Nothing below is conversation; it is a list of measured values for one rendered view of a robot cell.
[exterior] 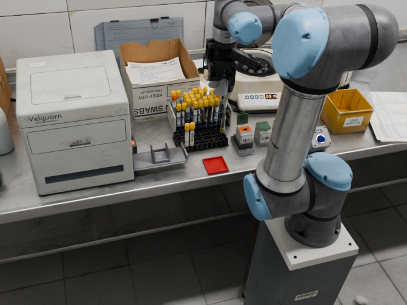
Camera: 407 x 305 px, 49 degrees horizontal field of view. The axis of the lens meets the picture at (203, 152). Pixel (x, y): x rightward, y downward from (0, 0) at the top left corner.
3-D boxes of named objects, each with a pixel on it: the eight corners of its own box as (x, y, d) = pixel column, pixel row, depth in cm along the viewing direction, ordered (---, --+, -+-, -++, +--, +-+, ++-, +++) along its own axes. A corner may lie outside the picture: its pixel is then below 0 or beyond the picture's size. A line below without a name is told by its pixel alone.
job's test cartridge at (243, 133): (239, 148, 148) (241, 134, 144) (234, 139, 151) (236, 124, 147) (251, 146, 149) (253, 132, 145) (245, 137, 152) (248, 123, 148)
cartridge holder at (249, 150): (239, 156, 147) (240, 148, 145) (230, 139, 153) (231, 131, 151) (254, 154, 148) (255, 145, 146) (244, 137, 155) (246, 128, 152)
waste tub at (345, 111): (332, 135, 158) (339, 113, 151) (317, 113, 167) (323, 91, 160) (366, 132, 160) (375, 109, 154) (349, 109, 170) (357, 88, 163)
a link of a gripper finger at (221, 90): (209, 102, 141) (211, 76, 135) (227, 100, 142) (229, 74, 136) (212, 108, 139) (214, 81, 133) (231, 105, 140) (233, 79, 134)
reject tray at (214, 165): (208, 175, 140) (208, 173, 139) (201, 160, 145) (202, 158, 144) (229, 171, 141) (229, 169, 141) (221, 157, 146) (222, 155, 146)
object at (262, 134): (258, 146, 151) (261, 131, 147) (253, 137, 155) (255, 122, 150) (269, 144, 152) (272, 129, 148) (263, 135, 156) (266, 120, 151)
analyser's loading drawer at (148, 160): (122, 175, 135) (120, 163, 131) (119, 161, 139) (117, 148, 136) (188, 164, 140) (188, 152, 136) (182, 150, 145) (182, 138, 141)
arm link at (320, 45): (307, 221, 112) (387, 24, 73) (252, 233, 108) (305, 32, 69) (288, 185, 120) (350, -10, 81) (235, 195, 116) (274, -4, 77)
